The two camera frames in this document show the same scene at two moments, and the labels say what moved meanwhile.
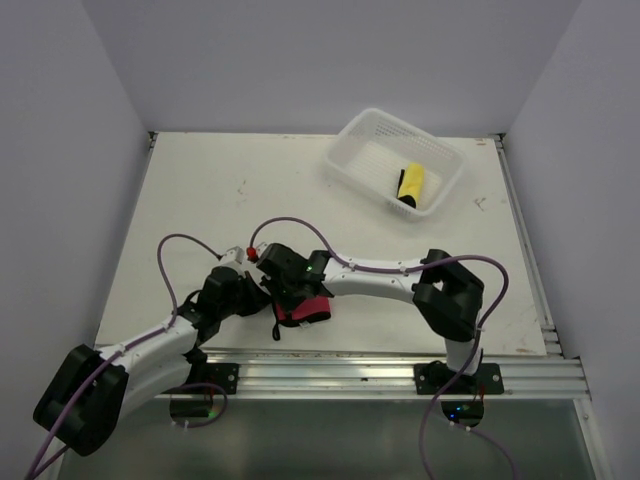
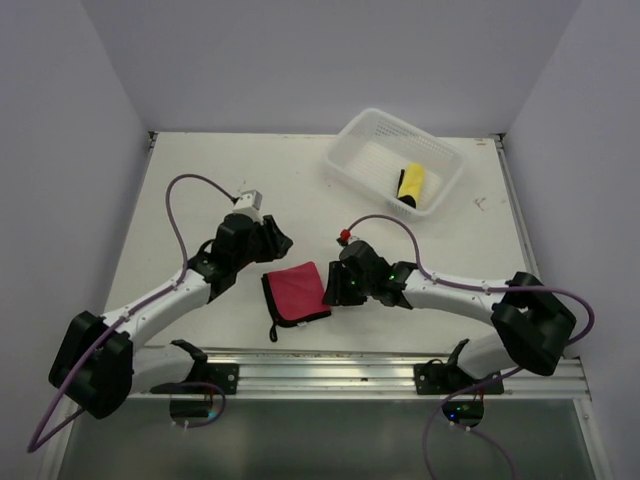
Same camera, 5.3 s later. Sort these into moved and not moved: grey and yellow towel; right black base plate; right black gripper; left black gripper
Moved: left black gripper; right black gripper
Not moved: right black base plate; grey and yellow towel
